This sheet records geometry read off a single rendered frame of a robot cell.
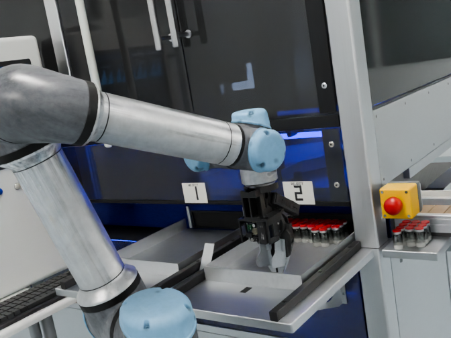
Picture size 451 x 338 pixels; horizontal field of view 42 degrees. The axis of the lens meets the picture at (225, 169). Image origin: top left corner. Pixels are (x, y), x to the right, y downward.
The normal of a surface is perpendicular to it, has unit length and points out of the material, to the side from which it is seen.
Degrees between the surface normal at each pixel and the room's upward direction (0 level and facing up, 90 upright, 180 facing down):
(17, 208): 90
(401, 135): 90
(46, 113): 96
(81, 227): 91
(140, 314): 8
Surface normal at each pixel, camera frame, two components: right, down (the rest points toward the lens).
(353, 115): -0.58, 0.24
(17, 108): -0.07, 0.18
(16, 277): 0.78, -0.02
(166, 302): -0.09, -0.95
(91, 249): 0.47, 0.12
